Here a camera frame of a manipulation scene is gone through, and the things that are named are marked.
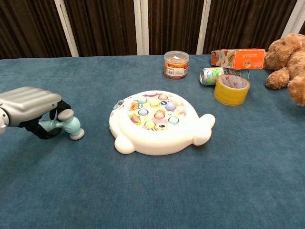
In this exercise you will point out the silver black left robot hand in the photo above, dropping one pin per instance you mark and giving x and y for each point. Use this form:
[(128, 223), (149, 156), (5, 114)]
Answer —
[(28, 102)]

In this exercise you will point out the orange carton box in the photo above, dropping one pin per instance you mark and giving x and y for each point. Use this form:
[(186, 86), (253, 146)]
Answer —
[(247, 59)]

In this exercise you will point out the blue table cloth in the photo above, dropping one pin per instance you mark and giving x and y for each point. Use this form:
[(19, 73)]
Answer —
[(71, 179)]

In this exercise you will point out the white whack-a-mole toy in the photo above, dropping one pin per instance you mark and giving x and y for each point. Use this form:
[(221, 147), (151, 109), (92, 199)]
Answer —
[(162, 140)]

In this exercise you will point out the clear jar with orange contents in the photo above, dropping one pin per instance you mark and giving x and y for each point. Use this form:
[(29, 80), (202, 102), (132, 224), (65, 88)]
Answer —
[(176, 68)]

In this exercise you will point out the white partition post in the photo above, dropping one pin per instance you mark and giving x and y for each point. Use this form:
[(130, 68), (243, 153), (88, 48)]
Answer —
[(203, 28), (294, 19), (66, 28), (141, 28)]

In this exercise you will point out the green printed drink can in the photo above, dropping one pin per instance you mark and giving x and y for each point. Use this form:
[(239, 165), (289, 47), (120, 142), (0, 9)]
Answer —
[(209, 76)]

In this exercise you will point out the mint green toy hammer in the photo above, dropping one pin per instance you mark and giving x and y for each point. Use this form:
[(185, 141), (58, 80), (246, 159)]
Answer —
[(71, 124)]

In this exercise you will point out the yellow packing tape roll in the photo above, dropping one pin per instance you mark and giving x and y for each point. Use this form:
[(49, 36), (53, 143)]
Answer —
[(228, 96)]

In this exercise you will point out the brown teddy bear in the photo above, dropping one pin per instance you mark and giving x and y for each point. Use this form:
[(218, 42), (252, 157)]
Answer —
[(286, 55)]

